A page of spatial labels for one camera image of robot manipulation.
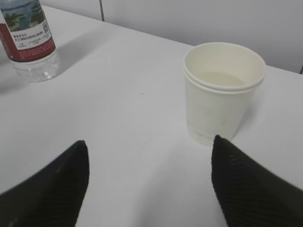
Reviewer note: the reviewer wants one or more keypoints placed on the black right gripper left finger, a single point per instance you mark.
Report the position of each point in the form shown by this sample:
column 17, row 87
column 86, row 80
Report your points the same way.
column 53, row 196

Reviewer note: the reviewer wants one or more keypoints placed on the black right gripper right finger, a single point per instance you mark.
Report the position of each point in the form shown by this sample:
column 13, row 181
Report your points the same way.
column 249, row 195

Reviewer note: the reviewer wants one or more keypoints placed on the clear red-label water bottle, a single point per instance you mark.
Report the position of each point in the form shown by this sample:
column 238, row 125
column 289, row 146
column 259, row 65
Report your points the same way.
column 28, row 41

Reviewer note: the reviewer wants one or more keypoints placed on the white paper cup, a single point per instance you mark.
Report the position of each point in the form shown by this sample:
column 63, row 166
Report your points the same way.
column 220, row 79

